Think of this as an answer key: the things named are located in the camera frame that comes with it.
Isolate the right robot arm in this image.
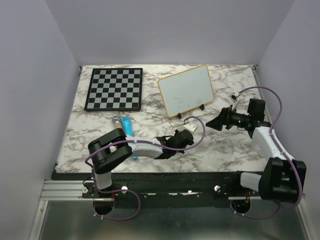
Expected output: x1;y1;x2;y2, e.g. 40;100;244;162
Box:
205;98;307;204

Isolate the aluminium rail frame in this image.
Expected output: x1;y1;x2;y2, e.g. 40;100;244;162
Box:
31;64;308;240

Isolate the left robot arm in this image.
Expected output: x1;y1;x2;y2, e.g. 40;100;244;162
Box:
87;128;194;198

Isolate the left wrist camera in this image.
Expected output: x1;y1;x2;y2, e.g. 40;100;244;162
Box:
183;122;198;134

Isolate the blue toy microphone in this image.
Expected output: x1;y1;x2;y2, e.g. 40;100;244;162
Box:
121;116;139;161

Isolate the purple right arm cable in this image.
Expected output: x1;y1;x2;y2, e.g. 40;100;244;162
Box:
229;86;302;220

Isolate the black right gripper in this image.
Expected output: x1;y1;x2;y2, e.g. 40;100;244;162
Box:
205;105;251;131

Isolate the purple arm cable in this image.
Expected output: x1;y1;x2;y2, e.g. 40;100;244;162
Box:
229;86;302;220
84;116;206;221

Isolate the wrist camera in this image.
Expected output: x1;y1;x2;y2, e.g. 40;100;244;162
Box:
228;92;241;103
183;122;198;134

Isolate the yellow framed whiteboard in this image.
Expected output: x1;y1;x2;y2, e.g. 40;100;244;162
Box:
157;65;215;118

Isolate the black white chessboard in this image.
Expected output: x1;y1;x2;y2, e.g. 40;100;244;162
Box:
84;67;143;112

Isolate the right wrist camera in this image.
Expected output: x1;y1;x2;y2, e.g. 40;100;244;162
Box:
228;92;241;103

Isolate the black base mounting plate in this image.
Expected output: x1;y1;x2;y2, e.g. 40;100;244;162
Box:
51;172;259;209

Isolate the wire whiteboard stand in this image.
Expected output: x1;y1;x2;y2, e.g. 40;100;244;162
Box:
177;104;205;119

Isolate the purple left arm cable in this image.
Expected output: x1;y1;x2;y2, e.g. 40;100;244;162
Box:
84;116;206;221

